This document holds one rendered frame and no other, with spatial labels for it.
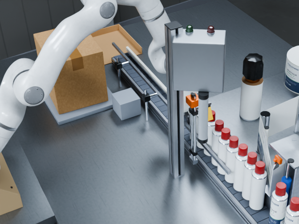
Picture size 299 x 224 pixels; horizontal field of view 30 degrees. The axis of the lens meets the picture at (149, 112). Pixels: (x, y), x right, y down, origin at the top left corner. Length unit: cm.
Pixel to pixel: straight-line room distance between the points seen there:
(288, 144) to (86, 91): 102
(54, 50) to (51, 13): 250
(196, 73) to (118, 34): 136
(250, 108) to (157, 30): 56
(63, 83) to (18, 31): 200
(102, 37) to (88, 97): 67
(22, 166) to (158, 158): 57
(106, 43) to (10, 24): 145
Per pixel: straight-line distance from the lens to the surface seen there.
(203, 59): 182
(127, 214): 211
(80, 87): 252
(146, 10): 204
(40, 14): 446
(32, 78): 197
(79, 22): 196
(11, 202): 217
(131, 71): 275
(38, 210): 218
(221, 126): 208
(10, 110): 207
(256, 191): 198
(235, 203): 208
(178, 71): 185
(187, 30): 184
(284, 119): 230
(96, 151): 237
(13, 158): 242
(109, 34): 317
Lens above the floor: 239
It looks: 37 degrees down
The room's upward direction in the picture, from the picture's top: 3 degrees counter-clockwise
